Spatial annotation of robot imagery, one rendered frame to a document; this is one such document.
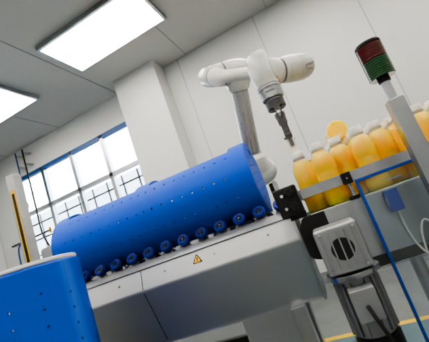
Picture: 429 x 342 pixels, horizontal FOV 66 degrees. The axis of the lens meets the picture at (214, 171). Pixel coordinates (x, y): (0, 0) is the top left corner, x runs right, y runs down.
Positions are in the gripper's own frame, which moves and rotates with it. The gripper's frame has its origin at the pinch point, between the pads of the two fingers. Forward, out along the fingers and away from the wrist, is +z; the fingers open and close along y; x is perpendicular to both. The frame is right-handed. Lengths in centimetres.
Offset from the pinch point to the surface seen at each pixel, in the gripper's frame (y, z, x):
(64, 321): 51, 29, -72
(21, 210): -29, -31, -158
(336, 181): 22.9, 18.0, 7.4
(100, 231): 16, 5, -79
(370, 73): 39.7, -3.5, 23.5
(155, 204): 16, 3, -54
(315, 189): 22.9, 18.2, 1.1
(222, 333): -155, 100, -112
